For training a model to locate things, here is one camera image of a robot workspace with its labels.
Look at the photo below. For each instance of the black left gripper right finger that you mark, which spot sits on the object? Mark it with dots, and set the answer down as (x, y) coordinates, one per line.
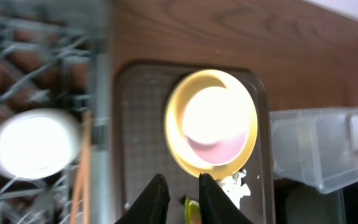
(215, 205)

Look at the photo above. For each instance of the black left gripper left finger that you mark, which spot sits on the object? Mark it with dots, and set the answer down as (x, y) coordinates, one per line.
(151, 206)

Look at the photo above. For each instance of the wooden chopstick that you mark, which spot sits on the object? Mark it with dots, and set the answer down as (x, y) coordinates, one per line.
(79, 182)
(86, 167)

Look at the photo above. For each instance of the cream cup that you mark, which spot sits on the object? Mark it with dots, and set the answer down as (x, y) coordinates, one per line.
(38, 143)

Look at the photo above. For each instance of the black waste bin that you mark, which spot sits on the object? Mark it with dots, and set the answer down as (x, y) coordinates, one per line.
(298, 203)

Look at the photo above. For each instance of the grey dishwasher rack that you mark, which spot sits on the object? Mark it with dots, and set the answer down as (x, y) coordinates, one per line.
(55, 54)

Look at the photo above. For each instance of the green snack wrapper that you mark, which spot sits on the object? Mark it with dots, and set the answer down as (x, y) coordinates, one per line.
(192, 212)

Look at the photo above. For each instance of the crumpled white napkin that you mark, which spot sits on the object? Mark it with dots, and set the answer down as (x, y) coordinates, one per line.
(234, 188)

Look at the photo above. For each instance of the yellow plate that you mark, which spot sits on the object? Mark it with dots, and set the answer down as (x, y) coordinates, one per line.
(176, 103)

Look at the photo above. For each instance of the dark brown serving tray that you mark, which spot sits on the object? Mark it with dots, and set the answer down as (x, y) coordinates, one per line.
(140, 151)

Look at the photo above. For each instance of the clear plastic bin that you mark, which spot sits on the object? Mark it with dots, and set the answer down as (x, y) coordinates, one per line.
(318, 147)

